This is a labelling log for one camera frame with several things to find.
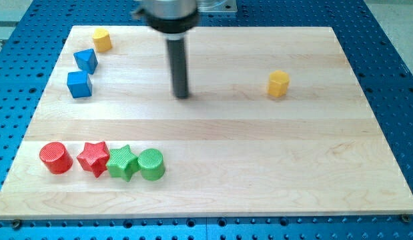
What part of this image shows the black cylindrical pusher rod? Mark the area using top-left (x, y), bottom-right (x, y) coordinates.
top-left (166, 36), bottom-right (189, 99)

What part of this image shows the yellow hexagon block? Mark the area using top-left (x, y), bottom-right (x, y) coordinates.
top-left (268, 70), bottom-right (290, 97)

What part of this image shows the yellow heart block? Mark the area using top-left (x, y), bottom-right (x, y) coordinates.
top-left (92, 27), bottom-right (112, 53)

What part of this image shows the blue triangle block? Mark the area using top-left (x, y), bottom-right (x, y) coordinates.
top-left (73, 49), bottom-right (98, 75)

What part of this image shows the blue cube block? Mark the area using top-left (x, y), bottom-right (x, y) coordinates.
top-left (67, 71), bottom-right (92, 99)

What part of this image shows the green cylinder block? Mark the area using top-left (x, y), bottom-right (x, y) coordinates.
top-left (137, 149), bottom-right (165, 181)

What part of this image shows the light wooden board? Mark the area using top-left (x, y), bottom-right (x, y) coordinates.
top-left (0, 26), bottom-right (413, 219)

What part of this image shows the green star block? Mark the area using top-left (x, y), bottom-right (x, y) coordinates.
top-left (106, 145), bottom-right (139, 182)

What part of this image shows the red star block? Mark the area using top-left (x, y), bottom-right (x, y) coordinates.
top-left (77, 141), bottom-right (110, 178)

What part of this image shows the red cylinder block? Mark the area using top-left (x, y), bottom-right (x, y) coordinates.
top-left (39, 142), bottom-right (73, 175)

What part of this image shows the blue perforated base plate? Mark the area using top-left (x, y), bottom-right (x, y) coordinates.
top-left (0, 1), bottom-right (413, 239)

